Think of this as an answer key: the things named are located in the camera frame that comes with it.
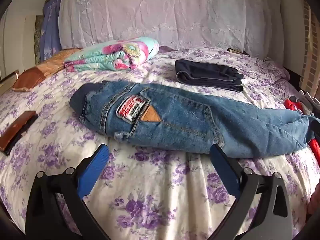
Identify purple-blue hanging cloth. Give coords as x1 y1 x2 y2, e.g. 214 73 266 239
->
40 0 63 60

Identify brown satin cushion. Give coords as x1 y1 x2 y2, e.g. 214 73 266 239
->
12 67 47 92

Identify folded floral blanket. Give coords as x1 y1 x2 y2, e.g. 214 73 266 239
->
64 37 160 72

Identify wooden frame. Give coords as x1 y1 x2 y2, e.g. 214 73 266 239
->
0 69 20 94

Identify brown leather wallet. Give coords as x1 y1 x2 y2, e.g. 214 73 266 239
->
0 110 39 156

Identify folded dark navy pants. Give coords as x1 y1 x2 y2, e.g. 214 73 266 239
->
174 59 244 92

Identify grey garment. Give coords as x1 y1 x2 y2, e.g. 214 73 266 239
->
299 89 320 115

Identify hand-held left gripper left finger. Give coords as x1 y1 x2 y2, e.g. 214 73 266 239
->
25 144 109 240

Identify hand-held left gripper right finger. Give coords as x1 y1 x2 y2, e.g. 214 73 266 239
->
207 144 294 240

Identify purple floral bedsheet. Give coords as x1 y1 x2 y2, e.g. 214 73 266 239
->
0 47 320 240

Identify red garment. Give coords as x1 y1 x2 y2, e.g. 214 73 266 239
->
284 99 320 165

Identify blue denim jeans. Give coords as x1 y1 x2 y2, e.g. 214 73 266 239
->
69 81 316 158

